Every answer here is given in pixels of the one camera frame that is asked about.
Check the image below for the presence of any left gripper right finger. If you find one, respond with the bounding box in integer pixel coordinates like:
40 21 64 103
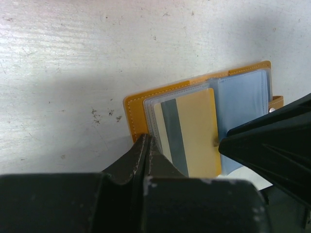
143 139 272 233

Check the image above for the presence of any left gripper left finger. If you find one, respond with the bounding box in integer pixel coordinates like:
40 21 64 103
0 134 147 233

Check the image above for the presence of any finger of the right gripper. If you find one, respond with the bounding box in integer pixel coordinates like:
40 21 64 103
219 95 311 206

